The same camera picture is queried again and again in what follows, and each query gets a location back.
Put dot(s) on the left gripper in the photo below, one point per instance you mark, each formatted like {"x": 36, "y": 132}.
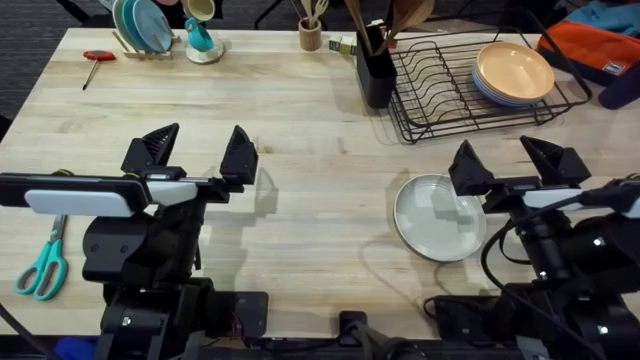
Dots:
{"x": 175, "y": 235}

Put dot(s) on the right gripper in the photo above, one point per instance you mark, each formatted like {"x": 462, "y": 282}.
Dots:
{"x": 537, "y": 235}

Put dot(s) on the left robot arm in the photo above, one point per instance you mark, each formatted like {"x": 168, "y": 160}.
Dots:
{"x": 130, "y": 320}

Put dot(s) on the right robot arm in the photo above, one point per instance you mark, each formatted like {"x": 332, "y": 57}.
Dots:
{"x": 600, "y": 310}

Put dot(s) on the peach round plate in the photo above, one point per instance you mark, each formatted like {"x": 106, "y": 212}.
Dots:
{"x": 515, "y": 70}

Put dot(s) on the grey round plate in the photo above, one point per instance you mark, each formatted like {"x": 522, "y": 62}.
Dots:
{"x": 430, "y": 225}

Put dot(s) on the small wooden peg rack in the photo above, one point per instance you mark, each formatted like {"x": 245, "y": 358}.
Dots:
{"x": 147, "y": 54}

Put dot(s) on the blue plate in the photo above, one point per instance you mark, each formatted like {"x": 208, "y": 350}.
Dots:
{"x": 152, "y": 25}

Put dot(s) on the teal plate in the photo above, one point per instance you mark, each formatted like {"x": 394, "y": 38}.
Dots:
{"x": 129, "y": 22}

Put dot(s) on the cream plate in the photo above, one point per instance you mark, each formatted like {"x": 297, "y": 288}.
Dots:
{"x": 117, "y": 17}

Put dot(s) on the stack of pale blue plates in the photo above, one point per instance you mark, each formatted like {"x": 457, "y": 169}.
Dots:
{"x": 492, "y": 98}

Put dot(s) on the cup stand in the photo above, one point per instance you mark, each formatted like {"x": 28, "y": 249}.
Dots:
{"x": 205, "y": 54}

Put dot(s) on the teal cup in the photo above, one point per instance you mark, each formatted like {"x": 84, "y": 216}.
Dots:
{"x": 198, "y": 35}

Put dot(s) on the orange zip bag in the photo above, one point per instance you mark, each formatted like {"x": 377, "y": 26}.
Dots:
{"x": 590, "y": 50}

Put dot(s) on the cream cup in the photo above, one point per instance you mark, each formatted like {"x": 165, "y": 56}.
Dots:
{"x": 200, "y": 8}

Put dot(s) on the black cutlery holder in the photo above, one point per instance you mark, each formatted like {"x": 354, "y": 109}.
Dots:
{"x": 375, "y": 82}

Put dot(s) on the round wooden cup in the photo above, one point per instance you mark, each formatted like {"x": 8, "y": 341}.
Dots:
{"x": 310, "y": 36}

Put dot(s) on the blue cloth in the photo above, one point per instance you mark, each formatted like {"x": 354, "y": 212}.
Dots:
{"x": 607, "y": 17}

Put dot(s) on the small wooden spoon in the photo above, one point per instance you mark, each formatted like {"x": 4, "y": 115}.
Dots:
{"x": 306, "y": 9}

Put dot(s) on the broad wooden spatula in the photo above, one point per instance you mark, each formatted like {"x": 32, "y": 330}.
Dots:
{"x": 410, "y": 15}

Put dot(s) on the small printed toy blocks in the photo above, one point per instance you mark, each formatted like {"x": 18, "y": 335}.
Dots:
{"x": 345, "y": 45}

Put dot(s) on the small wooden fork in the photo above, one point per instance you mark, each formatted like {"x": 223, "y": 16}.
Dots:
{"x": 319, "y": 7}

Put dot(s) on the long wooden utensil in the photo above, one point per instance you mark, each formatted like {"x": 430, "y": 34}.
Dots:
{"x": 357, "y": 25}

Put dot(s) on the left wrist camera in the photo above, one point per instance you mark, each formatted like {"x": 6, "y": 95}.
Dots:
{"x": 172, "y": 192}

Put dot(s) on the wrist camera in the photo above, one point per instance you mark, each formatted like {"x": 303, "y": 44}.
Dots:
{"x": 550, "y": 198}
{"x": 172, "y": 192}

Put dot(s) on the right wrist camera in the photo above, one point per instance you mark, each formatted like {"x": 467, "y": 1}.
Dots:
{"x": 550, "y": 198}

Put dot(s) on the black rail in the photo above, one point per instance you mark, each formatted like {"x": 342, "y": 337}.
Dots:
{"x": 310, "y": 350}

